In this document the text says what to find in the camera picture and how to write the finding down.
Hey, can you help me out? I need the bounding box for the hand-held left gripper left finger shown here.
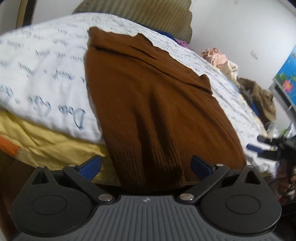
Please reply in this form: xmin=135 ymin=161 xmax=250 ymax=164
xmin=30 ymin=155 xmax=115 ymax=204

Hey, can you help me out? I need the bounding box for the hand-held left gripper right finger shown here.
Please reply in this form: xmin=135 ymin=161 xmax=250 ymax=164
xmin=177 ymin=156 xmax=263 ymax=204

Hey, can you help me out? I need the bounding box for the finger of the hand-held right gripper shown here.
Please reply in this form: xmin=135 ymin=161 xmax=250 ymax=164
xmin=257 ymin=135 xmax=281 ymax=147
xmin=246 ymin=144 xmax=281 ymax=161

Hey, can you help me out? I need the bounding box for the brown knit sweater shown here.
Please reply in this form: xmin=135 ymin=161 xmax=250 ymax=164
xmin=84 ymin=27 xmax=247 ymax=192

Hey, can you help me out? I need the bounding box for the pile of clothes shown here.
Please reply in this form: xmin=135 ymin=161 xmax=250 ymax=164
xmin=238 ymin=77 xmax=277 ymax=122

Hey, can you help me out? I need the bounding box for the person's patterned clothing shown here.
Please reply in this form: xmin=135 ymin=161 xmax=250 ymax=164
xmin=276 ymin=160 xmax=296 ymax=205

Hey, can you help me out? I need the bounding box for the grey ledge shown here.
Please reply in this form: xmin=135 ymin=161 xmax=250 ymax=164
xmin=268 ymin=83 xmax=296 ymax=112

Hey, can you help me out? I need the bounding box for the black white zigzag cloth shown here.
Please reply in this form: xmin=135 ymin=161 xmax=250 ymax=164
xmin=240 ymin=87 xmax=253 ymax=100

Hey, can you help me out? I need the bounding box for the yellow sheet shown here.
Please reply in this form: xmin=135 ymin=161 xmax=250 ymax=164
xmin=0 ymin=109 xmax=123 ymax=186

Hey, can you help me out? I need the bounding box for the cream cloth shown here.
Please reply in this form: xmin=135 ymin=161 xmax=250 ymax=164
xmin=222 ymin=60 xmax=240 ymax=82

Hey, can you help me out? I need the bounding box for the pink cloth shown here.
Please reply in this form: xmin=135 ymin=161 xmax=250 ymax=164
xmin=200 ymin=48 xmax=228 ymax=68

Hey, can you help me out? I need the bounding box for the white script printed blanket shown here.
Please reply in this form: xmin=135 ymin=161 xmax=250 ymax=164
xmin=0 ymin=11 xmax=278 ymax=179

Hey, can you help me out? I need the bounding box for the dark blue cloth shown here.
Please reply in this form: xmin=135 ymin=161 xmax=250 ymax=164
xmin=159 ymin=30 xmax=179 ymax=41

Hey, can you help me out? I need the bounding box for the olive green padded headboard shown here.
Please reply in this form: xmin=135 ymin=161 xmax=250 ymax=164
xmin=72 ymin=0 xmax=193 ymax=44

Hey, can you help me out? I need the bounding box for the blue flower wall poster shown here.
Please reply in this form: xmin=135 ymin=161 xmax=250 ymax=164
xmin=273 ymin=43 xmax=296 ymax=100

